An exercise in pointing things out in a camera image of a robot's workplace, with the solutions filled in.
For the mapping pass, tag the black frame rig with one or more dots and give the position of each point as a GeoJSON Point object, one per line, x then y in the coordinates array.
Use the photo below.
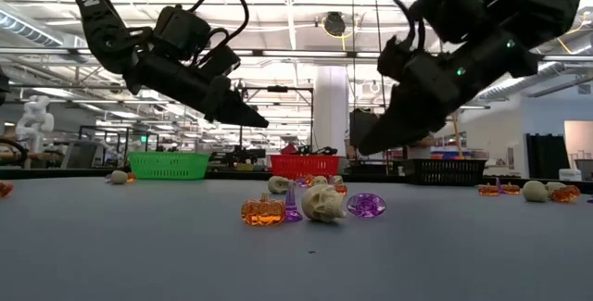
{"type": "Point", "coordinates": [277, 89]}

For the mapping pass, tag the white column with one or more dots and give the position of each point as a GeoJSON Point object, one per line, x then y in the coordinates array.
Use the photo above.
{"type": "Point", "coordinates": [331, 106]}

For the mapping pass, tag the black cabinet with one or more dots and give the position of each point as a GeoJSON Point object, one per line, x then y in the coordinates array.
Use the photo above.
{"type": "Point", "coordinates": [546, 155]}

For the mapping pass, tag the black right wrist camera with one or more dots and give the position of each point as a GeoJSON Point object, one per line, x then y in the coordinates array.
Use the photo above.
{"type": "Point", "coordinates": [394, 58]}

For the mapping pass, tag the overhead LED light bar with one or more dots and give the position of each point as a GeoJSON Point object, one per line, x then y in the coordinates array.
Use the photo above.
{"type": "Point", "coordinates": [301, 53]}

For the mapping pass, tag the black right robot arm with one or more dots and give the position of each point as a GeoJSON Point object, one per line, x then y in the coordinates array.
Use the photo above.
{"type": "Point", "coordinates": [546, 4]}

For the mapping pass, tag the black screen on stand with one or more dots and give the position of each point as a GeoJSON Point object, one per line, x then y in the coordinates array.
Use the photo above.
{"type": "Point", "coordinates": [359, 120]}

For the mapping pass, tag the beige panel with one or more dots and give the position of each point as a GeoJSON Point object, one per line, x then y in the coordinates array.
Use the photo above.
{"type": "Point", "coordinates": [579, 141]}

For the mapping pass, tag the person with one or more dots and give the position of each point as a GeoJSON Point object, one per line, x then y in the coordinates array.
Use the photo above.
{"type": "Point", "coordinates": [419, 146]}

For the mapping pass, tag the green plastic basket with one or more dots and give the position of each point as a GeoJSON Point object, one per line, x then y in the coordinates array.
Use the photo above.
{"type": "Point", "coordinates": [169, 166]}

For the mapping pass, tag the black plastic basket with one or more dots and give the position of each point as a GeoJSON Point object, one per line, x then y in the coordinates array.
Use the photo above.
{"type": "Point", "coordinates": [445, 171]}

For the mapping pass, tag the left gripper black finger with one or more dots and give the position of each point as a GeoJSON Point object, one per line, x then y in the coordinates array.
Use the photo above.
{"type": "Point", "coordinates": [241, 113]}

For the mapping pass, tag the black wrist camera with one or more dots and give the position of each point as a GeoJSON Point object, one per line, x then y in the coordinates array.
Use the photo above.
{"type": "Point", "coordinates": [220, 62]}
{"type": "Point", "coordinates": [394, 58]}

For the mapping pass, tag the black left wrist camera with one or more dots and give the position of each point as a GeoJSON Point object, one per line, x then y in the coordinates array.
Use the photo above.
{"type": "Point", "coordinates": [220, 62]}

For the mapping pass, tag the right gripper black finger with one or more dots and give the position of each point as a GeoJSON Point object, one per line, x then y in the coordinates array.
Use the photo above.
{"type": "Point", "coordinates": [398, 120]}

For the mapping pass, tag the red plastic basket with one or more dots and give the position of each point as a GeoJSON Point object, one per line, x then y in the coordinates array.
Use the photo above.
{"type": "Point", "coordinates": [301, 166]}

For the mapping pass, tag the white container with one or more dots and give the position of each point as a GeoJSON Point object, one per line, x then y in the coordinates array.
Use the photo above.
{"type": "Point", "coordinates": [570, 174]}

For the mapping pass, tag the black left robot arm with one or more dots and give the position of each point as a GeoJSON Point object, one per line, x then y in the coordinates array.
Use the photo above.
{"type": "Point", "coordinates": [92, 9]}

